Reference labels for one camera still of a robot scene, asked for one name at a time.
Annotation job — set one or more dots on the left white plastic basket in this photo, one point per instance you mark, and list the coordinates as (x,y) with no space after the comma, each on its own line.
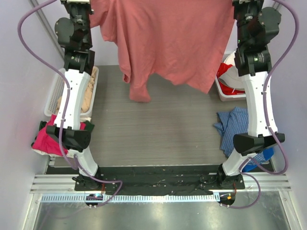
(54,97)

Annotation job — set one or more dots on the beige t shirt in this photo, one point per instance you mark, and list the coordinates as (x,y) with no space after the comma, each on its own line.
(82,92)

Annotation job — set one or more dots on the right corner aluminium post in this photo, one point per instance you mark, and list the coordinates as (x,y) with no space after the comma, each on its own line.
(277,5)

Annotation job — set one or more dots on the salmon pink t shirt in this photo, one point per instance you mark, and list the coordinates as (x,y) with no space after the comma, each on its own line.
(183,41)

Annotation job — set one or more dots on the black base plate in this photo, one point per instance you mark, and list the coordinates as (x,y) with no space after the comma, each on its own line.
(183,180)

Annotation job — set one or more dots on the aluminium frame rail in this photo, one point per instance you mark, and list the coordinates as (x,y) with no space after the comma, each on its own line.
(64,183)

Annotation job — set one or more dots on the bright blue garment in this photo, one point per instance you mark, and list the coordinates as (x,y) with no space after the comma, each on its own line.
(260,158)

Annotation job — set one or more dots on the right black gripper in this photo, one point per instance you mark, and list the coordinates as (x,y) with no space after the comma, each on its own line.
(246,6)

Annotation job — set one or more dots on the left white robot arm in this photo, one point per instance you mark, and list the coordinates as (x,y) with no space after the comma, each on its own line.
(66,130)

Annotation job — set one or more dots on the magenta t shirt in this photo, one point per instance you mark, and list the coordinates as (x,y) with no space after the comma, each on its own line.
(44,144)

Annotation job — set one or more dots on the white slotted cable duct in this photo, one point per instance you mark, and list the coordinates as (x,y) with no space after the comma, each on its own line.
(88,198)

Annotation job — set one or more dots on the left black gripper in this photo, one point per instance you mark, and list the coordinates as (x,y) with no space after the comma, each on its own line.
(75,6)

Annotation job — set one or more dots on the red garment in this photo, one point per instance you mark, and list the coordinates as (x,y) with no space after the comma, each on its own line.
(226,90)

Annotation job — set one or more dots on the left corner aluminium post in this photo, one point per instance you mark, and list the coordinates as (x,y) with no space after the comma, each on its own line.
(50,32)

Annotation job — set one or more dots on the corner aluminium post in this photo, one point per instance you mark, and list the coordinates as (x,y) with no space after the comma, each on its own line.
(50,32)
(277,5)

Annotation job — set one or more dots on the cream white garment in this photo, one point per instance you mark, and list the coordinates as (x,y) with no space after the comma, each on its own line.
(45,145)

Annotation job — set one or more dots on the right white plastic basket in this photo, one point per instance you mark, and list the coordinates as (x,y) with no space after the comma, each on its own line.
(224,97)

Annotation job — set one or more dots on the blue checkered shirt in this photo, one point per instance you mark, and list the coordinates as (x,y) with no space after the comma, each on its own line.
(231,123)

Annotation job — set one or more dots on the grey bucket hat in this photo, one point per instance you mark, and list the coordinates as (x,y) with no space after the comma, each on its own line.
(231,79)

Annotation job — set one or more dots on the white plastic basket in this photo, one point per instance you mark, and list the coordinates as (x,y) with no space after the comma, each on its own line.
(54,97)
(224,97)

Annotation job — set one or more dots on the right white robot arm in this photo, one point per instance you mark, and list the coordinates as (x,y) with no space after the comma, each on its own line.
(253,67)

